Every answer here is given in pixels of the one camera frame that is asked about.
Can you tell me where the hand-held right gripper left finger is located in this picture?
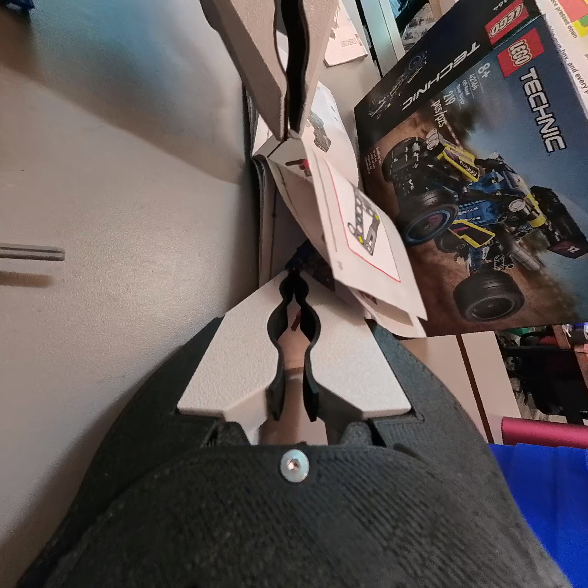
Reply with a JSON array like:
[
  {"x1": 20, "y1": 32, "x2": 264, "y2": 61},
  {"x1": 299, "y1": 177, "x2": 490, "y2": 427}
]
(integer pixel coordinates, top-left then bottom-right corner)
[{"x1": 177, "y1": 271, "x2": 295, "y2": 445}]

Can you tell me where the white printed sign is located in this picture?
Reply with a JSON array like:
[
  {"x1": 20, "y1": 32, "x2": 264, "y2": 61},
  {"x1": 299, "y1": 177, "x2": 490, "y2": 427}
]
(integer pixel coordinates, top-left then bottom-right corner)
[{"x1": 535, "y1": 0, "x2": 588, "y2": 122}]

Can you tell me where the small white booklet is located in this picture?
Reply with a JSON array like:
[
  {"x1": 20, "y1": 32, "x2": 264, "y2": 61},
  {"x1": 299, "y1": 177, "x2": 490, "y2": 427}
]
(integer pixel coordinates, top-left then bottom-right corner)
[{"x1": 324, "y1": 7, "x2": 369, "y2": 67}]

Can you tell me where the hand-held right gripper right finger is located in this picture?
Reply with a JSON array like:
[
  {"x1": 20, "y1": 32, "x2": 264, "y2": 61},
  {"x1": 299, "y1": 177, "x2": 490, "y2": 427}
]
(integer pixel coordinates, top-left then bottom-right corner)
[{"x1": 294, "y1": 271, "x2": 412, "y2": 445}]

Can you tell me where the white shelf frame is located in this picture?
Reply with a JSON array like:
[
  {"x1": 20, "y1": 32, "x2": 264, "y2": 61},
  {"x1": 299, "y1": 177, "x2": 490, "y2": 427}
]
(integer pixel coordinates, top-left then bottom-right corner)
[{"x1": 356, "y1": 0, "x2": 407, "y2": 76}]

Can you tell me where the lego instruction booklet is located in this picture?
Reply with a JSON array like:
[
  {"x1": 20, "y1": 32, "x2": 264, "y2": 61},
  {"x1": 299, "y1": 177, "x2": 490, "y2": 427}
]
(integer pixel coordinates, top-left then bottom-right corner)
[{"x1": 250, "y1": 82, "x2": 429, "y2": 340}]

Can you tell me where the magenta bar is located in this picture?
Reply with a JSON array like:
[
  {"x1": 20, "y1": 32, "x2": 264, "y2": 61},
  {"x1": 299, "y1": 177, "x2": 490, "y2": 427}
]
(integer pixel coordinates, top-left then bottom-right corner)
[{"x1": 501, "y1": 416, "x2": 588, "y2": 450}]

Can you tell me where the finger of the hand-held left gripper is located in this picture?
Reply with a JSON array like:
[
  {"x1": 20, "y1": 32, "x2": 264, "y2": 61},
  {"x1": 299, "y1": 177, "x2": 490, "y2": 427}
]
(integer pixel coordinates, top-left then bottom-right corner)
[
  {"x1": 287, "y1": 0, "x2": 341, "y2": 135},
  {"x1": 201, "y1": 0, "x2": 295, "y2": 141}
]

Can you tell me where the blue plastic bin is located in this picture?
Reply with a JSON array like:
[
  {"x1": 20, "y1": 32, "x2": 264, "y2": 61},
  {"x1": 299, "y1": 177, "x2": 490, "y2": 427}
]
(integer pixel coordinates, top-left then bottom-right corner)
[{"x1": 489, "y1": 443, "x2": 588, "y2": 579}]

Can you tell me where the lego set box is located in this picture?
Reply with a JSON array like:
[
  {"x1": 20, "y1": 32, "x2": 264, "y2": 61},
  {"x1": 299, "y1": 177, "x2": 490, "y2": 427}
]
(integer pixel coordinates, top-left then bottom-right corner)
[{"x1": 354, "y1": 0, "x2": 588, "y2": 337}]

